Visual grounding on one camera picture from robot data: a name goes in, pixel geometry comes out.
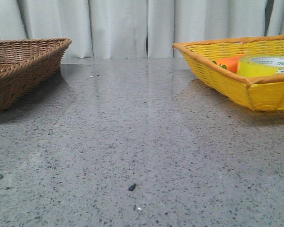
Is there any white curtain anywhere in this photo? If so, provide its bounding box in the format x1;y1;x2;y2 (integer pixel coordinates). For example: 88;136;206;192
0;0;284;59

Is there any brown wicker basket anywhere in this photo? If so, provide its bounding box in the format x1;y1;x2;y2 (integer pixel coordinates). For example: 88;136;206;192
0;38;72;113

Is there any small black debris piece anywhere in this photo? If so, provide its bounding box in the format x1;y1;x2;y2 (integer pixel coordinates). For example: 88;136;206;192
128;183;137;191

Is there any yellow tape roll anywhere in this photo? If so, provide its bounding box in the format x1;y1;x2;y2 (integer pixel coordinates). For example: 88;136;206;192
237;55;284;78

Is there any yellow woven basket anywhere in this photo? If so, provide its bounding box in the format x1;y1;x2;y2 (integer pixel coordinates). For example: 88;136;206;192
173;35;284;111

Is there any orange toy carrot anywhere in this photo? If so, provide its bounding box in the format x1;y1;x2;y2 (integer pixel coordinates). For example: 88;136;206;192
215;54;244;73

